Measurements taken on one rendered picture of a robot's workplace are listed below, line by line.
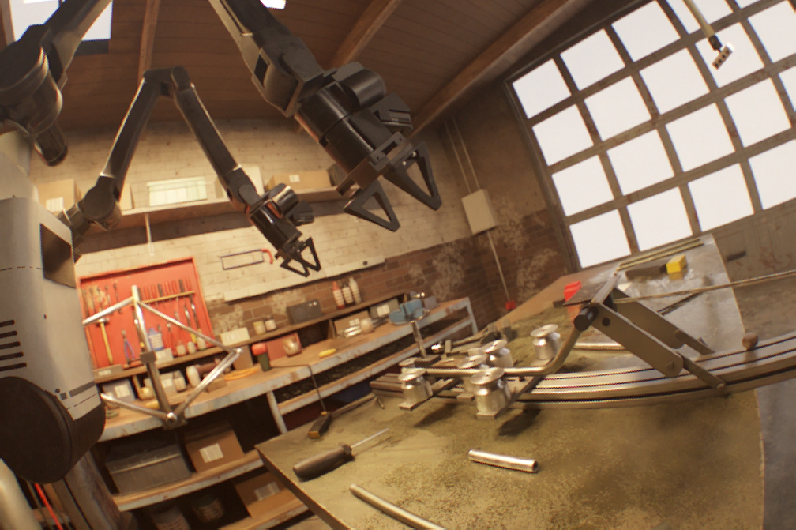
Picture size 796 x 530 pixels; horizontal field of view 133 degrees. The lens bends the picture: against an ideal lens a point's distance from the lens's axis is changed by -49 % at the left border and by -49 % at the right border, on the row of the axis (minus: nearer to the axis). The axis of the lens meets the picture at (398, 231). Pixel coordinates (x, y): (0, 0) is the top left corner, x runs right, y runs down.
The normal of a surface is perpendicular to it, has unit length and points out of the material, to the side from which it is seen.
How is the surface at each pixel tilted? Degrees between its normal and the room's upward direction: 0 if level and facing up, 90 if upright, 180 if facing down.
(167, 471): 90
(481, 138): 90
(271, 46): 90
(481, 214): 90
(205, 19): 174
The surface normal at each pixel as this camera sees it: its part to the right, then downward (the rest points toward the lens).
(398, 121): 0.51, -0.26
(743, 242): -0.73, 0.15
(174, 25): 0.36, 0.91
